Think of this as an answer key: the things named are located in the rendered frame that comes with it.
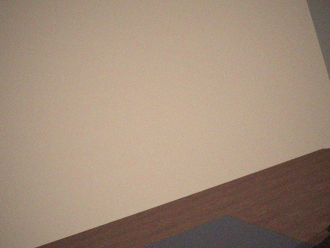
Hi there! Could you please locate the grey flat mat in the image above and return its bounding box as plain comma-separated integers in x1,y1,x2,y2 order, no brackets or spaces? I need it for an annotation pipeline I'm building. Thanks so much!
141,215,320,248

